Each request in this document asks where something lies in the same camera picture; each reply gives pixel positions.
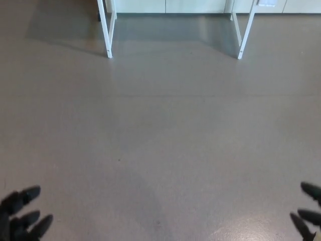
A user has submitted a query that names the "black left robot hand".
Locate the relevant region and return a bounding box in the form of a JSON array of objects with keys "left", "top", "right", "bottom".
[{"left": 0, "top": 185, "right": 54, "bottom": 241}]

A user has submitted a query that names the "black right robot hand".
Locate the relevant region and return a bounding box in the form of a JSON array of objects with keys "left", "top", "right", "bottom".
[{"left": 290, "top": 181, "right": 321, "bottom": 241}]

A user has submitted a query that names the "white desk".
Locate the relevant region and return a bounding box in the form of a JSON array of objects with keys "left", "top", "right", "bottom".
[{"left": 97, "top": 0, "right": 259, "bottom": 60}]

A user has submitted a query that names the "white cabinet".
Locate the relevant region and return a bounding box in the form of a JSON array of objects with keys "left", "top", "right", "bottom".
[{"left": 105, "top": 0, "right": 321, "bottom": 14}]

